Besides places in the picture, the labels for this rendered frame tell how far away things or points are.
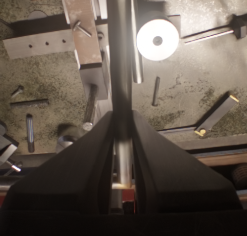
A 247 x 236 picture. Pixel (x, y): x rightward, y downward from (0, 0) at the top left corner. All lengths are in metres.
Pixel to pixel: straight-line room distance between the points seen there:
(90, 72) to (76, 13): 0.07
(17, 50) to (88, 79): 0.12
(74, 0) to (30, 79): 0.19
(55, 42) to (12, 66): 0.12
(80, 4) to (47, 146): 0.33
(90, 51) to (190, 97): 0.22
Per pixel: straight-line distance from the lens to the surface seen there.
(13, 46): 0.36
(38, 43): 0.34
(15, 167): 0.56
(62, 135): 0.45
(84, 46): 0.30
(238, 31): 0.38
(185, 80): 0.41
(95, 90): 0.30
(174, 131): 0.47
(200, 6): 0.37
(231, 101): 0.45
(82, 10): 0.28
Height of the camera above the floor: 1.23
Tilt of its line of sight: 54 degrees down
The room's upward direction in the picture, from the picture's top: 180 degrees clockwise
